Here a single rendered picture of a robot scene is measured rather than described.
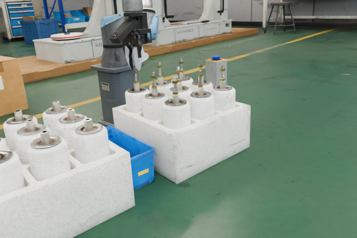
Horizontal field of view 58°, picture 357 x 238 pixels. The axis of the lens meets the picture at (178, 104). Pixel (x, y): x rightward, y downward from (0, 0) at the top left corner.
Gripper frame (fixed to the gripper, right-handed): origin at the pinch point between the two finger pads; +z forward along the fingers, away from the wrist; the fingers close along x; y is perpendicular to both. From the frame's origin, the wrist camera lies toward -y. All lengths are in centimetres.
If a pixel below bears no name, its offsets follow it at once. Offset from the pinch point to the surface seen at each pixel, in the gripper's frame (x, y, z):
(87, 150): -23.3, -36.7, 13.6
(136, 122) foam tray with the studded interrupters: -9.1, -8.1, 18.2
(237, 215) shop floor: -54, -11, 34
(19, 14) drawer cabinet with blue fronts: 504, 160, -11
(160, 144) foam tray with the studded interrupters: -22.8, -9.6, 22.3
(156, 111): -15.5, -3.6, 13.9
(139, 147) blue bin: -14.3, -12.0, 24.9
